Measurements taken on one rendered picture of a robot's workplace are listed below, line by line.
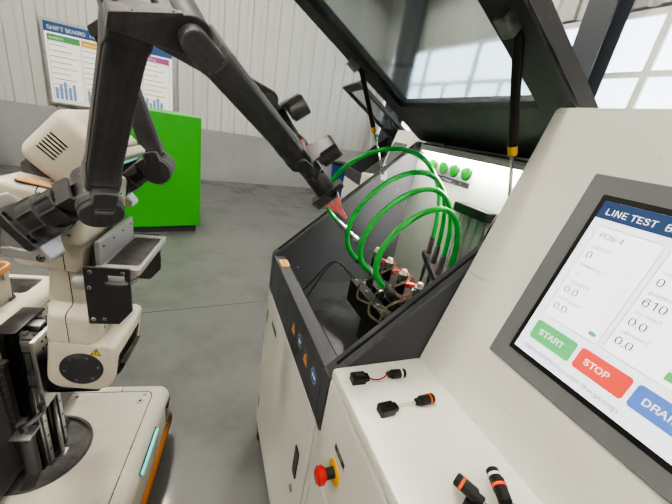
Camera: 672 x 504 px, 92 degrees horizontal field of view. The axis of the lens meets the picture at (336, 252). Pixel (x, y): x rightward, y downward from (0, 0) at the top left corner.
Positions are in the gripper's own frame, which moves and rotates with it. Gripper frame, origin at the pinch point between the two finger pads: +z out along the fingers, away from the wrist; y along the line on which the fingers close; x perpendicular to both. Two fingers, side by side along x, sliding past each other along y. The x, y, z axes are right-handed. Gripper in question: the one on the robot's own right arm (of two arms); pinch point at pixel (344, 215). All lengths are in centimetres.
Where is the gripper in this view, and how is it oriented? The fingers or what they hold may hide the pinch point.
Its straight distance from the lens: 95.6
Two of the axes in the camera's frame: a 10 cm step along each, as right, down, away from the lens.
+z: 5.8, 7.4, 3.4
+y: 8.1, -5.7, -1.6
